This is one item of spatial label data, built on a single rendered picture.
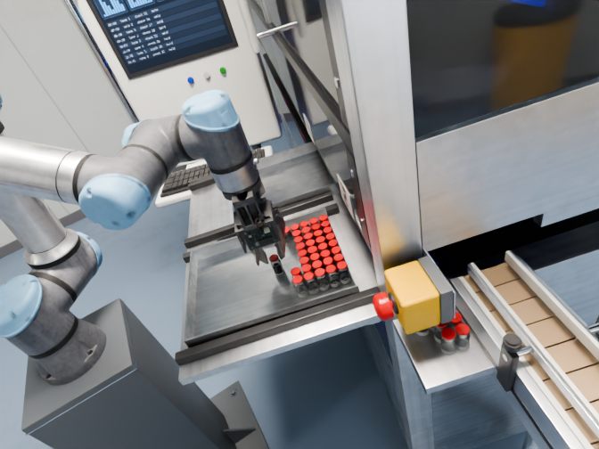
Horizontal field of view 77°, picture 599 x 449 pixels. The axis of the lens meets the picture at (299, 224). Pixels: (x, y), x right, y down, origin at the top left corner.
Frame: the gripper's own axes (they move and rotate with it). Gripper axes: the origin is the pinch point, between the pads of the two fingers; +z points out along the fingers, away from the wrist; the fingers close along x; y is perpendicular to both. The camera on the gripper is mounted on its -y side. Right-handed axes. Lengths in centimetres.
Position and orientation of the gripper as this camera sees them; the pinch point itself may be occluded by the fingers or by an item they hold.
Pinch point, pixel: (272, 254)
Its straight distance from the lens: 79.2
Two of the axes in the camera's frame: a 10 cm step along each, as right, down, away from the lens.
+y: 1.8, 6.0, -7.8
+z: 2.5, 7.4, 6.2
